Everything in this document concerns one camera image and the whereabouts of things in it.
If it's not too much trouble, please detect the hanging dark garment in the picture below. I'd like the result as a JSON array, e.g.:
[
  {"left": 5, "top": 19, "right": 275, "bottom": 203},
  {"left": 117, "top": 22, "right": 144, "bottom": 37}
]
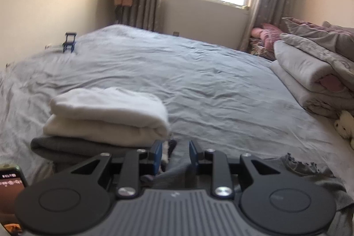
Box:
[{"left": 115, "top": 5, "right": 131, "bottom": 27}]

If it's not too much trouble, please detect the folded grey duvet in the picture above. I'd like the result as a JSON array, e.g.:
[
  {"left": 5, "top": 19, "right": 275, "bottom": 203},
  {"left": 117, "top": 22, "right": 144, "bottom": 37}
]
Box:
[{"left": 269, "top": 40, "right": 354, "bottom": 118}]

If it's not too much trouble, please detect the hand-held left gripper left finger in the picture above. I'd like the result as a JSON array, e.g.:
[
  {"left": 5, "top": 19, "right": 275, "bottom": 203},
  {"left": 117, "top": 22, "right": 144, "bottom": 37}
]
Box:
[{"left": 70, "top": 140, "right": 163, "bottom": 199}]

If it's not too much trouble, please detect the small black folding stand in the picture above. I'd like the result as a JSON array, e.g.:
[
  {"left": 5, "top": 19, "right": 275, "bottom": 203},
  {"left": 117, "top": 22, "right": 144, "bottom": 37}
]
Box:
[{"left": 62, "top": 32, "right": 76, "bottom": 53}]

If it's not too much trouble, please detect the mauve grey pillow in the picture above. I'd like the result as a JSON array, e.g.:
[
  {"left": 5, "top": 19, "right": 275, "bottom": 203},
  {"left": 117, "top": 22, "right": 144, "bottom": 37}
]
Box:
[{"left": 281, "top": 17, "right": 354, "bottom": 44}]

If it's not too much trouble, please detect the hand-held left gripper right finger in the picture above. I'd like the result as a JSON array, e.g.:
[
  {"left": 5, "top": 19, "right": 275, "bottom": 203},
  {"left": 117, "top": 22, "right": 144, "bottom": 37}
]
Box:
[{"left": 189, "top": 140, "right": 277, "bottom": 199}]

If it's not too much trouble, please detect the white plush dog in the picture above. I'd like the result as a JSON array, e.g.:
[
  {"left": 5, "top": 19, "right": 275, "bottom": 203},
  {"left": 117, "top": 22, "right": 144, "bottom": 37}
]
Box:
[{"left": 333, "top": 110, "right": 354, "bottom": 149}]

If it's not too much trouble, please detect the bed with grey sheet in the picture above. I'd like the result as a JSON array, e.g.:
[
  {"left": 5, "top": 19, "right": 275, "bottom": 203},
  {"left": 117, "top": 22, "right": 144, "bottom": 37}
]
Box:
[{"left": 0, "top": 24, "right": 354, "bottom": 236}]

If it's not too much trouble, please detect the pink cushion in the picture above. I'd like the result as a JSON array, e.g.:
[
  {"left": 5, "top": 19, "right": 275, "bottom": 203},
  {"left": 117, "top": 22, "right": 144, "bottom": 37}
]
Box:
[{"left": 250, "top": 23, "right": 283, "bottom": 51}]

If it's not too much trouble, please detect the grey top with ruffled collar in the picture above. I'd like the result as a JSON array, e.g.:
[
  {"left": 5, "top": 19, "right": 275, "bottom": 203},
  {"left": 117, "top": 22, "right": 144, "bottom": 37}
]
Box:
[{"left": 142, "top": 139, "right": 354, "bottom": 236}]

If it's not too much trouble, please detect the folded dark grey garment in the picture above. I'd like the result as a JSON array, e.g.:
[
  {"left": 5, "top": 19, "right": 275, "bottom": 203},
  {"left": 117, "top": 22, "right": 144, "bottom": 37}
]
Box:
[{"left": 30, "top": 136, "right": 155, "bottom": 163}]

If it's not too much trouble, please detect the smartphone with lit screen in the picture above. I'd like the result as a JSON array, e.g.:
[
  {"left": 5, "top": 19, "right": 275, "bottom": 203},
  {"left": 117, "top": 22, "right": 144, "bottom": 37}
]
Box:
[{"left": 0, "top": 163, "right": 28, "bottom": 236}]

